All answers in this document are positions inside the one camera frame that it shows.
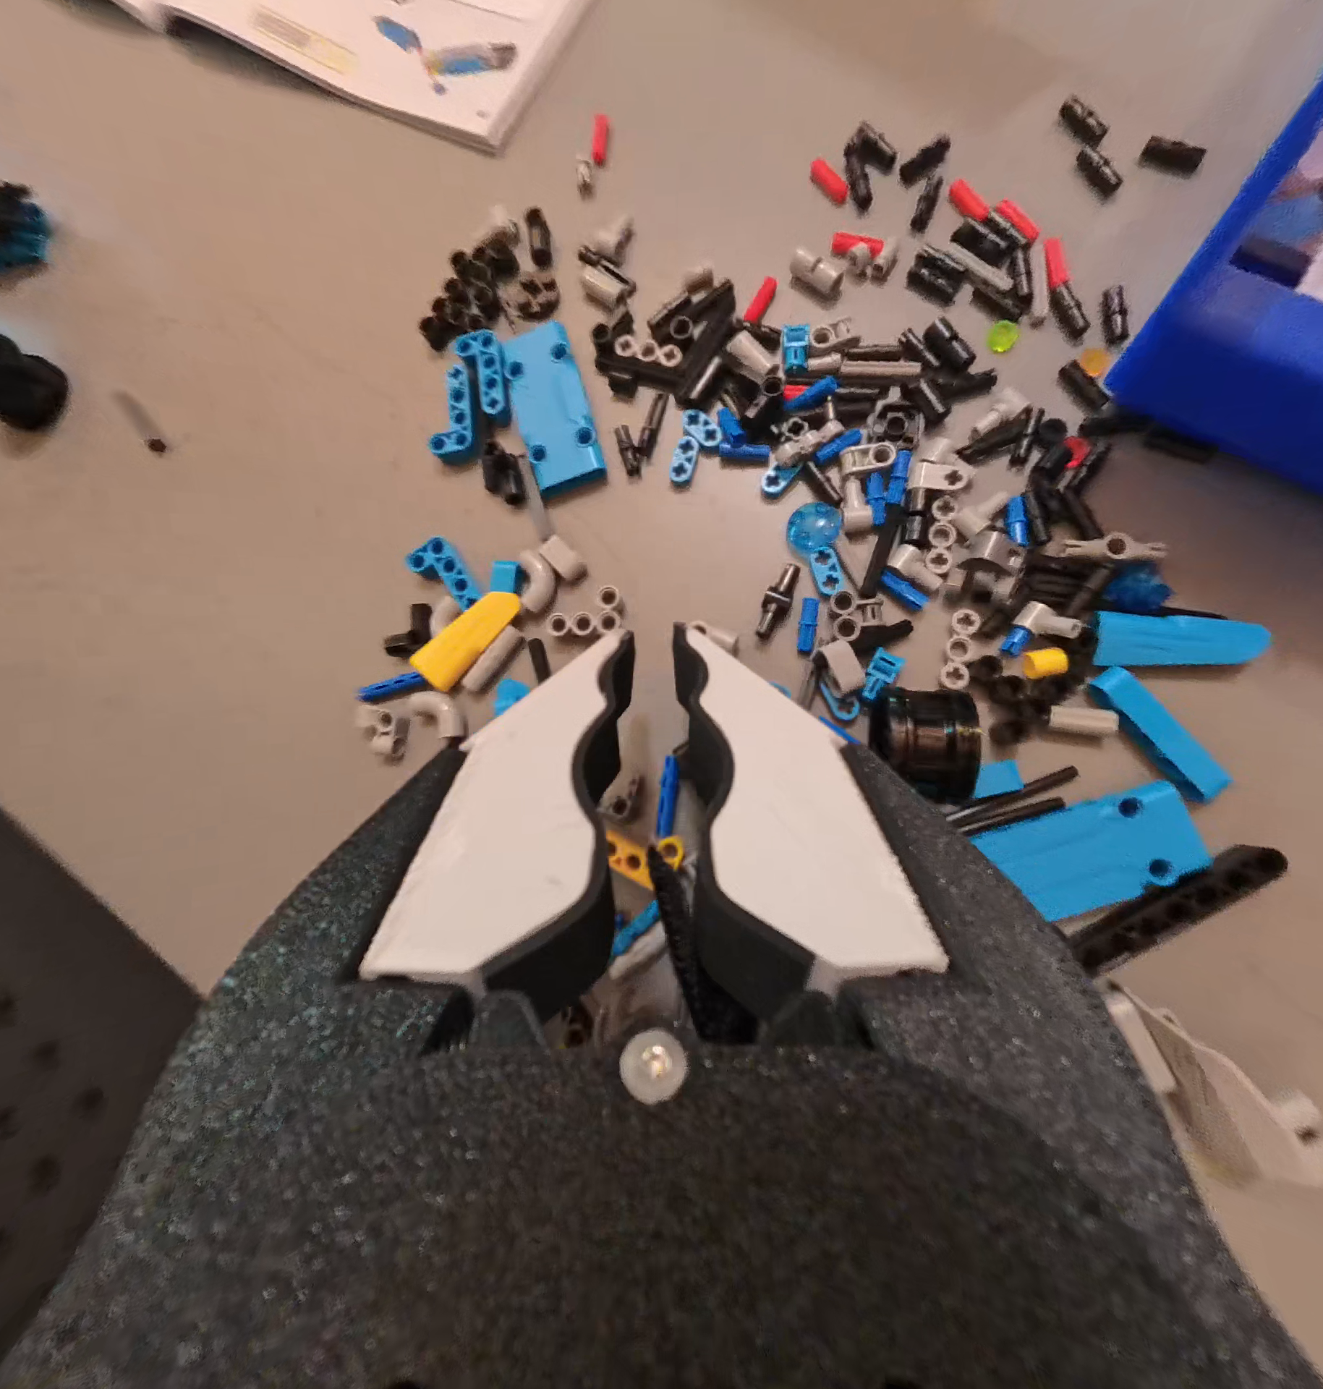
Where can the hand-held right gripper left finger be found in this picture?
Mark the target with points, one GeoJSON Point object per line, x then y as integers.
{"type": "Point", "coordinates": [499, 858]}

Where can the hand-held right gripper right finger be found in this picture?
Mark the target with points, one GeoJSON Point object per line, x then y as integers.
{"type": "Point", "coordinates": [814, 858]}

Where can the pile of toy brick parts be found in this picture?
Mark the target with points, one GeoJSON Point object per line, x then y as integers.
{"type": "Point", "coordinates": [716, 326]}

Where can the grey axle rod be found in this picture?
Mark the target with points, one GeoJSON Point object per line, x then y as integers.
{"type": "Point", "coordinates": [138, 416]}

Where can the black spoked wheel rim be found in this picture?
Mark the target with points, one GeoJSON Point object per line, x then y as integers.
{"type": "Point", "coordinates": [16, 381]}

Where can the blue grey brick assembly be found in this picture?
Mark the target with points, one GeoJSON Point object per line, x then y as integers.
{"type": "Point", "coordinates": [5, 233]}

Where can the grey desk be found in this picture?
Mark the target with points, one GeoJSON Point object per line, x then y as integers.
{"type": "Point", "coordinates": [237, 543]}

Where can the black wide wheel hub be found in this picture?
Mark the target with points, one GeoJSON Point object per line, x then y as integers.
{"type": "Point", "coordinates": [927, 739]}

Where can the yellow wedge panel piece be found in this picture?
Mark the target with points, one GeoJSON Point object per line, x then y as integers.
{"type": "Point", "coordinates": [467, 643]}

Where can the long blue panel piece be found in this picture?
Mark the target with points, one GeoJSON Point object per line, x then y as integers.
{"type": "Point", "coordinates": [1096, 852]}

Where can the long black beam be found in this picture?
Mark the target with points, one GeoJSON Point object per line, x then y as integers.
{"type": "Point", "coordinates": [1182, 895]}

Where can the blue rectangular panel piece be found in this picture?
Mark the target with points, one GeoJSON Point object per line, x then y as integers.
{"type": "Point", "coordinates": [553, 407]}

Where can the grey gear assembly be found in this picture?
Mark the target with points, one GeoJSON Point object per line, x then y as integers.
{"type": "Point", "coordinates": [1215, 1086]}

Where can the black perforated panel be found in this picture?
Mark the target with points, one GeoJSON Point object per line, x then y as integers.
{"type": "Point", "coordinates": [42, 1032]}

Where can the blue storage bin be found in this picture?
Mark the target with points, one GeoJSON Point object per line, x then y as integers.
{"type": "Point", "coordinates": [1193, 359]}

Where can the instruction booklet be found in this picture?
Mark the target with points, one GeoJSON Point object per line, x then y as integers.
{"type": "Point", "coordinates": [434, 66]}

